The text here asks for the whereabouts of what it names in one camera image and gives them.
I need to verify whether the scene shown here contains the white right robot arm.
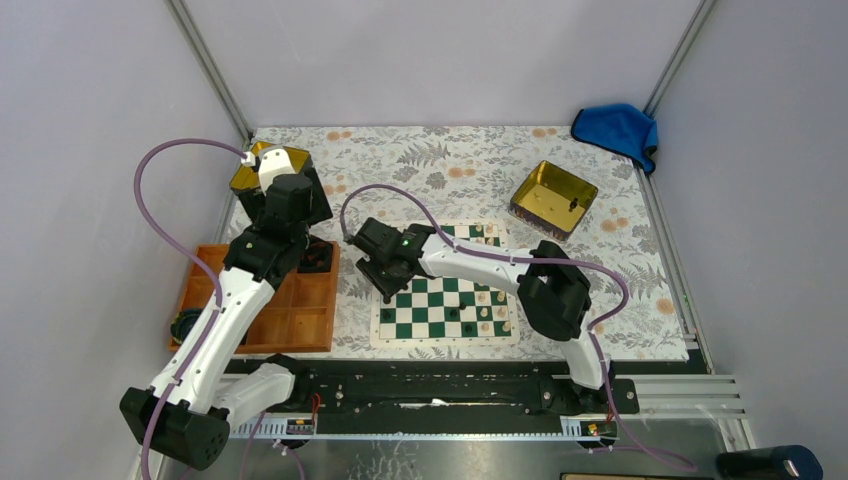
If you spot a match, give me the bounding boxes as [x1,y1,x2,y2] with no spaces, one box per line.
[345,218,614,412]

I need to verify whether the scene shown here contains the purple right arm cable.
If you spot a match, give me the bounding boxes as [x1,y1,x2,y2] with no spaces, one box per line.
[339,184,698,473]

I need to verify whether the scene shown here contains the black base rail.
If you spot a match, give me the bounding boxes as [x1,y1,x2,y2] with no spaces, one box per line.
[270,356,639,416]

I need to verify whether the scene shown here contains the gold tin with chess pieces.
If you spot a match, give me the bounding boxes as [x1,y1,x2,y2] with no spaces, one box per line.
[508,161,599,241]

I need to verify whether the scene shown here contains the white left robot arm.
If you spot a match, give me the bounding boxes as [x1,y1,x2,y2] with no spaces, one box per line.
[119,138,332,479]

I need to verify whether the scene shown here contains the green white chess board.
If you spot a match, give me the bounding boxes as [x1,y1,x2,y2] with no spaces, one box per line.
[368,219,522,348]

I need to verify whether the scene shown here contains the empty gold tin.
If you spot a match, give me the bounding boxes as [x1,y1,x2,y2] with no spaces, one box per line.
[229,141,311,193]

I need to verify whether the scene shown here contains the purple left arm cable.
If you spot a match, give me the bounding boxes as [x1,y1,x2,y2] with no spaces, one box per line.
[133,139,256,480]

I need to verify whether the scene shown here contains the floral table mat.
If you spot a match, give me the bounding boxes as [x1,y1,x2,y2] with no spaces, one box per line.
[253,126,689,362]

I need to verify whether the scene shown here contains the black cylinder bottom right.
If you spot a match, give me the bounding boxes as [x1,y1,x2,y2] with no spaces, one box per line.
[716,445,824,480]

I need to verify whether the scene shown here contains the blue cloth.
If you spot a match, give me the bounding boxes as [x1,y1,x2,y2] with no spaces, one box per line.
[571,103,659,175]

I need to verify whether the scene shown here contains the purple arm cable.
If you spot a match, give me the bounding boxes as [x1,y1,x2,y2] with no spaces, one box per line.
[133,139,256,480]
[339,184,698,473]

